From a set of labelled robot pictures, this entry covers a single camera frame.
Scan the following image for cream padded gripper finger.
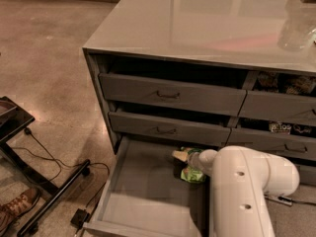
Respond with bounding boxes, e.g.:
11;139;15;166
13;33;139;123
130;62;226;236
172;150;189;162

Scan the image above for green rice chip bag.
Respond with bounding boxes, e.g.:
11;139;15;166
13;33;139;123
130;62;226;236
181;147;206;184

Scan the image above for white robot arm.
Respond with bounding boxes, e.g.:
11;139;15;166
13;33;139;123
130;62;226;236
172;146;300;237

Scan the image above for middle left grey drawer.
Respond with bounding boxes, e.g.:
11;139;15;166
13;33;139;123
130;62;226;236
109;112;230;147

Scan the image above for grey drawer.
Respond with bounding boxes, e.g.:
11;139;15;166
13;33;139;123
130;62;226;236
290;158;316;186
227;128;316;161
109;112;230;147
239;91;316;126
99;73;246;116

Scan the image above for open bottom left drawer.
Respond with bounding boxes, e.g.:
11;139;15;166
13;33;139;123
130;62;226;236
84;136;209;237

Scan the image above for grey drawer cabinet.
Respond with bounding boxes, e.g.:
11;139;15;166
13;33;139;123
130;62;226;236
81;0;316;187

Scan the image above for top left grey drawer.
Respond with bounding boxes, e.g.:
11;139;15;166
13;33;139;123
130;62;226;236
99;73;246;116

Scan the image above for snack bags in middle drawer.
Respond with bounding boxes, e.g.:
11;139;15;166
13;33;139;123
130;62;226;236
269;121;315;137

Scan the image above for middle right grey drawer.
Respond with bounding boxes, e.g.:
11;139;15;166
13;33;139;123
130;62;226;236
227;128;316;161

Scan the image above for top right grey drawer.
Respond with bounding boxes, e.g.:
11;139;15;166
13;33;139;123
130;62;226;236
239;91;316;126

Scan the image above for bottom right grey drawer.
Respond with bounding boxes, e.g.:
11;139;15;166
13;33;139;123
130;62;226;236
290;158;316;186

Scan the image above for clear plastic bag on counter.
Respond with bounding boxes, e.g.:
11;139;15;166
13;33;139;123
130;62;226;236
277;18;316;52

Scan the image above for white power strip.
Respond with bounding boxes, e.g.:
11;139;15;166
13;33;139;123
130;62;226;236
265;195;293;206

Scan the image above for black power adapter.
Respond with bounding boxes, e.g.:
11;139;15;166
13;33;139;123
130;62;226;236
70;208;90;229

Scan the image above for brown leather shoe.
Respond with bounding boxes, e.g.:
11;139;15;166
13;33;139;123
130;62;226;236
0;188;40;237

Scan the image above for black floor cable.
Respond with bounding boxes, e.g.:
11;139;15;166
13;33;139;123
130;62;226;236
11;127;111;212

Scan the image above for black cart frame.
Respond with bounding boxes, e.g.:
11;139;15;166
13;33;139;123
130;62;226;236
0;97;90;237

